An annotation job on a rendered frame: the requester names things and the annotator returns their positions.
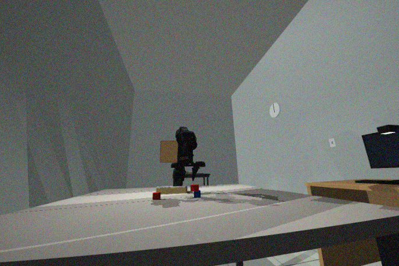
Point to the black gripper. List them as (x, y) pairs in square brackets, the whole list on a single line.
[(195, 168)]

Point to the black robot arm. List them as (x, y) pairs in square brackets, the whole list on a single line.
[(186, 143)]

